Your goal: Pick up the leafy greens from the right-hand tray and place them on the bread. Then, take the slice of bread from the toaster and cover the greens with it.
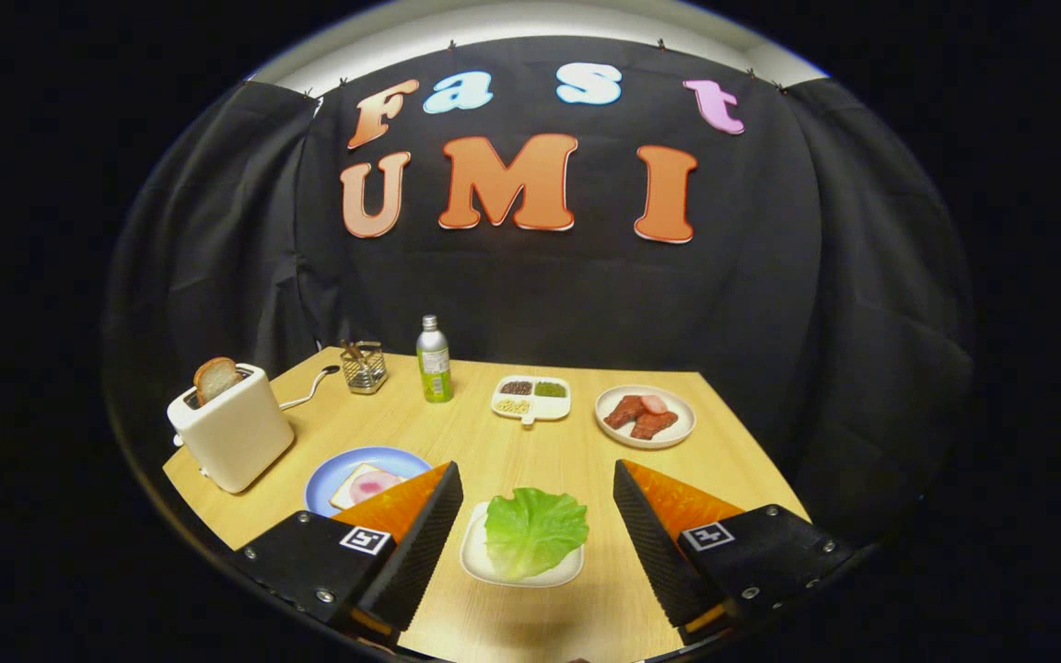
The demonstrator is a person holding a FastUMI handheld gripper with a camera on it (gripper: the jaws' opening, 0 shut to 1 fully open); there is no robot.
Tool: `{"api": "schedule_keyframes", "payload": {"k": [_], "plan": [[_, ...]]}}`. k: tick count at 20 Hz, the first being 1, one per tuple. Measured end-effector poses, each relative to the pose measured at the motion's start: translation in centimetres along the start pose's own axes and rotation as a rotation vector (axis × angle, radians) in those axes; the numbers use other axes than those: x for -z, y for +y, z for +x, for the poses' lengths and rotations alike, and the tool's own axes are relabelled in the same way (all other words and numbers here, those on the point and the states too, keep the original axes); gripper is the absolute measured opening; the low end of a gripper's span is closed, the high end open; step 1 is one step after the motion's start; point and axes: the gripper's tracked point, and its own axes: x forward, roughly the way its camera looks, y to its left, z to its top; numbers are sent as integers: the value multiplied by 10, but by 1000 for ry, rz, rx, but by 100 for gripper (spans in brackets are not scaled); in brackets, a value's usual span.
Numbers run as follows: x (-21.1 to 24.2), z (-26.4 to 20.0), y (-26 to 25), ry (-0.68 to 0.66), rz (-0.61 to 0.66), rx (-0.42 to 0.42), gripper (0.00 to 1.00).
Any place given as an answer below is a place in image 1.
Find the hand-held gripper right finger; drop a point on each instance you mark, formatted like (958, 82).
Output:
(659, 562)

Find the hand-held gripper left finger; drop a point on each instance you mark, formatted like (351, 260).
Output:
(420, 552)

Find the green lettuce leaf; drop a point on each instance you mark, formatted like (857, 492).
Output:
(535, 529)

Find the toasted bread slice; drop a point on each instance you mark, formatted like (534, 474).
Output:
(214, 379)

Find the white square plate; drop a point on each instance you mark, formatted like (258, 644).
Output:
(475, 557)

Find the round pink ham slice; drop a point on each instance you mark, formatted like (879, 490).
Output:
(374, 485)

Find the white bread slice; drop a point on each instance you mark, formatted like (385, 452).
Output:
(343, 495)

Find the blue round plate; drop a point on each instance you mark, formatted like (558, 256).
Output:
(328, 479)

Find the white round plate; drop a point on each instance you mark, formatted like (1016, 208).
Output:
(682, 433)

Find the small red meat piece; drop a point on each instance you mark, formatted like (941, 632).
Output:
(655, 425)

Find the large red meat piece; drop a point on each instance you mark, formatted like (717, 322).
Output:
(623, 412)

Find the yellow soybeans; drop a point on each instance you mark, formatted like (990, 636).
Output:
(512, 406)

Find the white divided dish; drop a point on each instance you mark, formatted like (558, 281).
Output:
(551, 407)

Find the silver bottle with green label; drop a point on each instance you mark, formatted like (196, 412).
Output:
(435, 364)

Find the dark brown beans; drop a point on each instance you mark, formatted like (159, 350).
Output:
(516, 388)

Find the green beans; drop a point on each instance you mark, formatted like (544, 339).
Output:
(550, 389)

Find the white toaster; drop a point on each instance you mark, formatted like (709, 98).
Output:
(236, 442)

